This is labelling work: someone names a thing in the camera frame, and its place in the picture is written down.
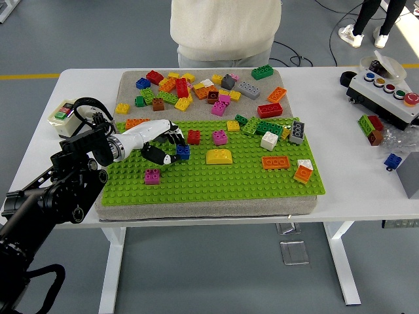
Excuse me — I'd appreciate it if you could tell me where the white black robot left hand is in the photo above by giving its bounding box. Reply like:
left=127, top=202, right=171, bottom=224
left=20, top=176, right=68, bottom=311
left=121, top=119, right=190, bottom=167

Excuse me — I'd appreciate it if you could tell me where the blue square brick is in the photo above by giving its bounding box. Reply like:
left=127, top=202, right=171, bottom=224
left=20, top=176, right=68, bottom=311
left=175, top=144, right=191, bottom=161

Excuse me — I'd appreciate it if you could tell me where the pink square brick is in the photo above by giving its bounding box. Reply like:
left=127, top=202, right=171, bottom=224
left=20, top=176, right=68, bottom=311
left=211, top=100, right=228, bottom=117
left=211, top=130, right=228, bottom=147
left=144, top=168, right=161, bottom=186

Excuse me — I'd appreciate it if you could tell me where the orange two-by-four brick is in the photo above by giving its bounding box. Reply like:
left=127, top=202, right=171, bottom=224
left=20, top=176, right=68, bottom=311
left=125, top=118, right=151, bottom=129

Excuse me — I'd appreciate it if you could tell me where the light green two-by-four brick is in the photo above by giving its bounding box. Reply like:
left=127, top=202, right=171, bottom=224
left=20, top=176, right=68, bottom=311
left=156, top=91, right=180, bottom=106

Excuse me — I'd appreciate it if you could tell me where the red long brick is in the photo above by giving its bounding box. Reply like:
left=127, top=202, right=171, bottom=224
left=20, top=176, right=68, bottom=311
left=175, top=77, right=191, bottom=99

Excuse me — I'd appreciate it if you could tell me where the yellow domed brick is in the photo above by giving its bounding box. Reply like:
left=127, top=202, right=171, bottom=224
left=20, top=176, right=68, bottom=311
left=205, top=148, right=234, bottom=166

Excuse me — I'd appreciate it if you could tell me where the green studded baseplate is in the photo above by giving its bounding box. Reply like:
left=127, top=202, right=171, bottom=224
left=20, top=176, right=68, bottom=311
left=100, top=116, right=327, bottom=207

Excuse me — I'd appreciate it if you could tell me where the light green long brick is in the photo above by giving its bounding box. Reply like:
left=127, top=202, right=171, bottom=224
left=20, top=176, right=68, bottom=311
left=241, top=116, right=263, bottom=137

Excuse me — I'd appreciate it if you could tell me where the grey two-by-four brick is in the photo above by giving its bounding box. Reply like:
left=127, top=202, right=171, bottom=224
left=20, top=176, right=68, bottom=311
left=236, top=81, right=262, bottom=101
left=288, top=120, right=306, bottom=145

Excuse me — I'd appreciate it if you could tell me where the white square brick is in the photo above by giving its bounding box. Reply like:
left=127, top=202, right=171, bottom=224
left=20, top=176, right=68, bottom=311
left=260, top=131, right=280, bottom=152

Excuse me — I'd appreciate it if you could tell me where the dark green long brick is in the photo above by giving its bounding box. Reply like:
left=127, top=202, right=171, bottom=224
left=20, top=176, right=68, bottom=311
left=255, top=120, right=284, bottom=137

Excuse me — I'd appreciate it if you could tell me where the red two-by-four brick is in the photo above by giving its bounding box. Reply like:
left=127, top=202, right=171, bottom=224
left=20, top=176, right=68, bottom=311
left=257, top=102, right=283, bottom=119

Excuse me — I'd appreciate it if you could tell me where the dark green two-by-four brick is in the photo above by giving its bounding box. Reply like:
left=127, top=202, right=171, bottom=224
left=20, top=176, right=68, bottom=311
left=251, top=64, right=275, bottom=80

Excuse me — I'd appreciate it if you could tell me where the orange flat long brick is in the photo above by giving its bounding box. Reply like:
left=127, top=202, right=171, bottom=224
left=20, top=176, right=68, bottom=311
left=261, top=155, right=291, bottom=171

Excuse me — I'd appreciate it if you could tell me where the orange and yellow brick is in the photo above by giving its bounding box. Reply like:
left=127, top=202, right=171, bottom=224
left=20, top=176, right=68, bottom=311
left=293, top=165, right=313, bottom=184

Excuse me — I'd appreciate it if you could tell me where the blue brick with keyring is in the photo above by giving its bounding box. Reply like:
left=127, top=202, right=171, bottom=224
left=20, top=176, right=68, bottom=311
left=383, top=152, right=403, bottom=171

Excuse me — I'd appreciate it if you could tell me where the grey-brown mat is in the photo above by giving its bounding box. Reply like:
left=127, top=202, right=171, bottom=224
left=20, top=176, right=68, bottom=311
left=94, top=68, right=319, bottom=220

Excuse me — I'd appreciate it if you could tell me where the person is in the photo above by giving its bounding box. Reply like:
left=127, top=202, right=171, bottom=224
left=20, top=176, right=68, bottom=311
left=170, top=0, right=283, bottom=69
left=338, top=0, right=407, bottom=49

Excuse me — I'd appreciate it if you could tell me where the white table leg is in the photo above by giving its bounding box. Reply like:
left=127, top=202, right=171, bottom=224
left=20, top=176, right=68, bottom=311
left=98, top=225, right=128, bottom=314
left=322, top=221, right=361, bottom=307

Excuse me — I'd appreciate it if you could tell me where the clear floor plate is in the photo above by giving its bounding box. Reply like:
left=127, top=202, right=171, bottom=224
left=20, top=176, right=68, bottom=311
left=280, top=241, right=310, bottom=266
left=276, top=222, right=301, bottom=235

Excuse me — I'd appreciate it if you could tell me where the white push-button control box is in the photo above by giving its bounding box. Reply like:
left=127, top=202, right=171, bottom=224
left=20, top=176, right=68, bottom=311
left=346, top=70, right=419, bottom=131

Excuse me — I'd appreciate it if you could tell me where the clear plastic bag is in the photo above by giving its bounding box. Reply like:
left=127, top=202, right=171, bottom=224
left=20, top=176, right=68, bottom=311
left=379, top=126, right=419, bottom=154

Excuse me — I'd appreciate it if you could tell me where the round clear lidded container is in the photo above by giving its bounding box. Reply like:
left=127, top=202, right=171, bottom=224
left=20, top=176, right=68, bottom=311
left=359, top=50, right=408, bottom=82

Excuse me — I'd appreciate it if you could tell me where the grey box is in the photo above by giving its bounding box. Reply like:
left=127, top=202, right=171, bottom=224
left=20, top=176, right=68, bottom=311
left=395, top=150, right=419, bottom=200

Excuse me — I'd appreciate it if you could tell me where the table height control panel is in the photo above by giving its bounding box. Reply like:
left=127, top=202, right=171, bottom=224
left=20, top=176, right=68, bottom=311
left=381, top=219, right=419, bottom=229

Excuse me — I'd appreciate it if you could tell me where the cream switch box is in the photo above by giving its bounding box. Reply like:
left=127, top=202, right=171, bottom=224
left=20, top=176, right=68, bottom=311
left=47, top=99, right=86, bottom=140

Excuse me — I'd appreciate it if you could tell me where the black floor cable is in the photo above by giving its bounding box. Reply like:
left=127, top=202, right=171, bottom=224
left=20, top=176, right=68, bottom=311
left=268, top=41, right=314, bottom=69
left=328, top=0, right=364, bottom=67

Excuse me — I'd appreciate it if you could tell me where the white frame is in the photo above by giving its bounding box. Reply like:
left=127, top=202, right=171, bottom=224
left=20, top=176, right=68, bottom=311
left=0, top=0, right=16, bottom=24

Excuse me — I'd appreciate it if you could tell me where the black ring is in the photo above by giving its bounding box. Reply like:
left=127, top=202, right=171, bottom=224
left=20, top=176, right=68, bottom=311
left=339, top=70, right=357, bottom=88

